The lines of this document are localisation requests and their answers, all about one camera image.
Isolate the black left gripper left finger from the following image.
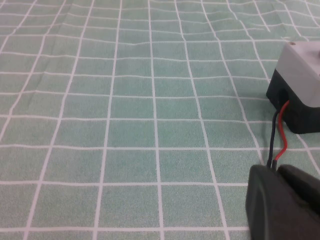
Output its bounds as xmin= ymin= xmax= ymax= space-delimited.
xmin=245 ymin=164 xmax=320 ymax=240

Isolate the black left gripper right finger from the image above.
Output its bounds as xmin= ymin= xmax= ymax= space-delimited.
xmin=277 ymin=164 xmax=320 ymax=216

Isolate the grey black button switch box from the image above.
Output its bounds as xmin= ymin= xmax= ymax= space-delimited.
xmin=265 ymin=41 xmax=320 ymax=135

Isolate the green white checked tablecloth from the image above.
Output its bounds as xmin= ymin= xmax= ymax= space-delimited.
xmin=0 ymin=0 xmax=320 ymax=240

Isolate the thin black wire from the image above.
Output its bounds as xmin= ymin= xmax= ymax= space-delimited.
xmin=266 ymin=110 xmax=280 ymax=169

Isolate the thin red wire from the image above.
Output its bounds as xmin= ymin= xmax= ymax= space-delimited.
xmin=273 ymin=100 xmax=291 ymax=162

